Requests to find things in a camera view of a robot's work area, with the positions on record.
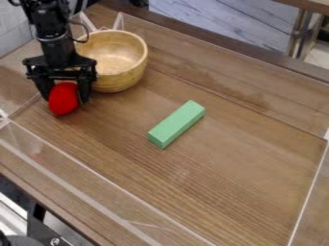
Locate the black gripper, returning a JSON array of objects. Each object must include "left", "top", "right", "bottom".
[{"left": 21, "top": 39, "right": 96, "bottom": 104}]

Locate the red plush strawberry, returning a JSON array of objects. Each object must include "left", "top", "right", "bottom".
[{"left": 49, "top": 82, "right": 78, "bottom": 116}]

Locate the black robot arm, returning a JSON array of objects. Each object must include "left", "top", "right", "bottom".
[{"left": 6, "top": 0, "right": 96, "bottom": 104}]

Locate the wooden bowl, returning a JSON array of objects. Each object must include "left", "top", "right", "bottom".
[{"left": 76, "top": 30, "right": 148, "bottom": 93}]

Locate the green rectangular block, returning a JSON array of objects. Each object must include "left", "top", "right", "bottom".
[{"left": 148, "top": 100, "right": 205, "bottom": 149}]

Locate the black table leg clamp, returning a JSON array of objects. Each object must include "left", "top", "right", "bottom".
[{"left": 0, "top": 201, "right": 74, "bottom": 246}]

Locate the clear acrylic tray wall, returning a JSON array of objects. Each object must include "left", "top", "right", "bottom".
[{"left": 0, "top": 10, "right": 329, "bottom": 246}]

